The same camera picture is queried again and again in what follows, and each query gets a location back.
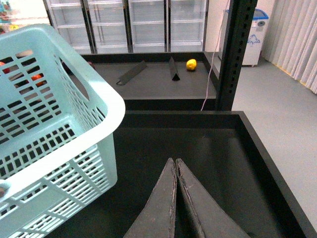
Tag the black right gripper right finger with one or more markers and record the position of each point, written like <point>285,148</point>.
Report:
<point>207,218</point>

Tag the orange fruit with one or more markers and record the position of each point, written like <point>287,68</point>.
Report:
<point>38,78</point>

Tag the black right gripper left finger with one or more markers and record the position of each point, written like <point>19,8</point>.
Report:
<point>157,219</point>

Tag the yellow lemon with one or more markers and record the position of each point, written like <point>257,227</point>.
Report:
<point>191,65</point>

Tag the flat black divider strip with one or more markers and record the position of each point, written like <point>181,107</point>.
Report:
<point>126,77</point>

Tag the white chest freezer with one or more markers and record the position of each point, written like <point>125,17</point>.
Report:
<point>255,38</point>

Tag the light blue plastic basket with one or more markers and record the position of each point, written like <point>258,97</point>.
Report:
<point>56,141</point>

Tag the white vertical curtain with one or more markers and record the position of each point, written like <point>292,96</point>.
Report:
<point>291,40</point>

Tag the black triangular divider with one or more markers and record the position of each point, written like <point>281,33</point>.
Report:
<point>173,70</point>

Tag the glass door refrigerator row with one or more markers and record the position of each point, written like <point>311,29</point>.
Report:
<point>130,26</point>

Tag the black shelf upright post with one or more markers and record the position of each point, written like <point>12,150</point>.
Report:
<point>238,27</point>

